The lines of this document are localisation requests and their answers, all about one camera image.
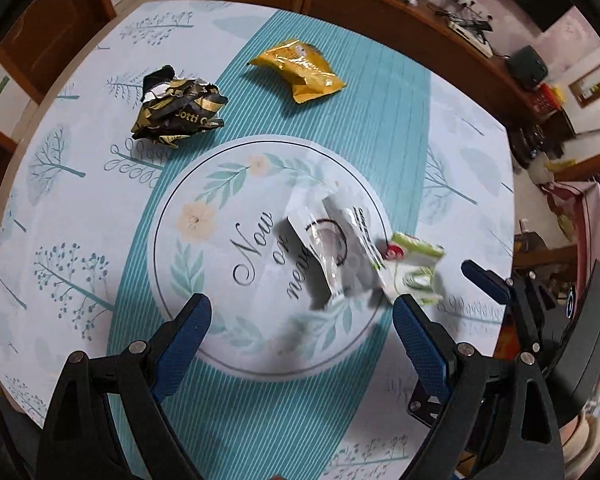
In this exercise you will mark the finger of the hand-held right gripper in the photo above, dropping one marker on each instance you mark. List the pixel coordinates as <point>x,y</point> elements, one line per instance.
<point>485,276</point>

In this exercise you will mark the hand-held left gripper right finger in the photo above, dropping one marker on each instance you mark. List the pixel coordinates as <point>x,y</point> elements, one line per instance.
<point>420,345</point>

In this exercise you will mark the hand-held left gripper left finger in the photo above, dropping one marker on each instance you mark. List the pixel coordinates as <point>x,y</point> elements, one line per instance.
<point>185,345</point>

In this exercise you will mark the green white wrapper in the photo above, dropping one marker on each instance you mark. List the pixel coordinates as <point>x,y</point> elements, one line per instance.
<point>415,260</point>

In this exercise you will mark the clear printed plastic packet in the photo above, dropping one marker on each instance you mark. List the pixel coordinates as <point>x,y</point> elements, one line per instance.
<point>360,230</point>

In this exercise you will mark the white teal printed tablecloth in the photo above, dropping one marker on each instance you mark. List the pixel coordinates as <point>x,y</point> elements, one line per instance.
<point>105,210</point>

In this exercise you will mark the red basket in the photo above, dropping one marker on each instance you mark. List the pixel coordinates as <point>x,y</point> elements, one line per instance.
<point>545,100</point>

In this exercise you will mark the dark green bag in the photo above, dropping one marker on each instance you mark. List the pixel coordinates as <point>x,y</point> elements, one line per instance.
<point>527,66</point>

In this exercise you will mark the black gold crumpled wrapper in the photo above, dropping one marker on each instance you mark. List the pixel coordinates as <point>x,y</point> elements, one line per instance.
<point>180,110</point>

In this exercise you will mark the brown wooden sideboard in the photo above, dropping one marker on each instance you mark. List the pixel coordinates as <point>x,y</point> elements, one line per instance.
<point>405,25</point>

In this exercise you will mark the yellow snack packet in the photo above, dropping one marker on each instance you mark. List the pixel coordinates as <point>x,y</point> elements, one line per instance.
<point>300,67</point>

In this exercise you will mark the brown wooden door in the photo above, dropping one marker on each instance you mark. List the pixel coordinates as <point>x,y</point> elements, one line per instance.
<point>55,25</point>

